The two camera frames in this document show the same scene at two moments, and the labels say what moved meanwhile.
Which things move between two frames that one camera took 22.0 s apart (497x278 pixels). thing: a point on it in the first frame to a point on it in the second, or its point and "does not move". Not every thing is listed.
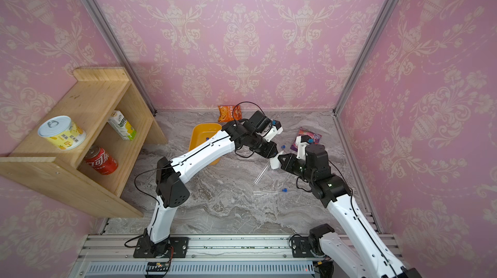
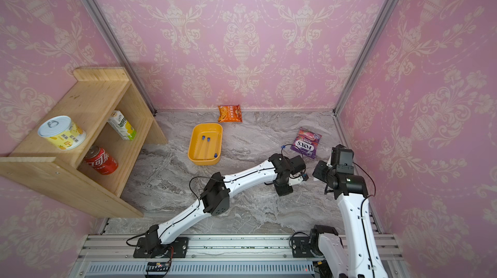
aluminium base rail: x=113 y=256 does not move
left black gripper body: x=260 y=145 to x=283 y=187
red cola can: x=97 y=158 does not move
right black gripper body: x=300 y=168 to x=325 y=172
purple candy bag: x=301 y=132 does not move
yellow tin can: x=63 y=132 does not move
